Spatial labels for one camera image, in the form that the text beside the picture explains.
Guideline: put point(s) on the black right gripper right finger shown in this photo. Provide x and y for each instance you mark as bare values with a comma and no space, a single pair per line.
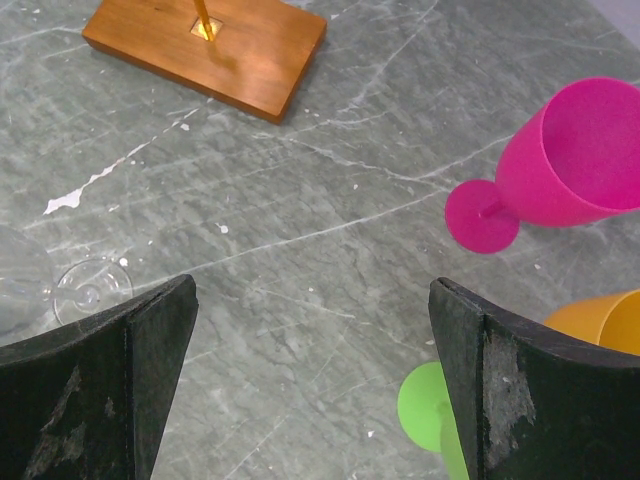
530,402

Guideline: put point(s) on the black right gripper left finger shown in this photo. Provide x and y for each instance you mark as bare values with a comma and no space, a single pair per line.
90,399

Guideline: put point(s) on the clear short wine glass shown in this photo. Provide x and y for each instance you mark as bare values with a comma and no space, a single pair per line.
29,289

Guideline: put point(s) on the green plastic wine glass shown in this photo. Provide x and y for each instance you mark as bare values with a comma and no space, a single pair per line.
426,416

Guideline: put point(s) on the orange plastic wine glass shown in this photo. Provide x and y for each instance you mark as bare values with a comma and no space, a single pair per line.
610,321

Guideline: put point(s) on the pink plastic wine glass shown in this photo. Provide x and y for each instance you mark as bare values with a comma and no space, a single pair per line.
576,161

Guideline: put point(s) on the brown wooden rack base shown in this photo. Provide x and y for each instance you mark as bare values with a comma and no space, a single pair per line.
258,57

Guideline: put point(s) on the gold wire wine glass rack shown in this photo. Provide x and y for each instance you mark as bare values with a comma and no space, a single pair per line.
204,18

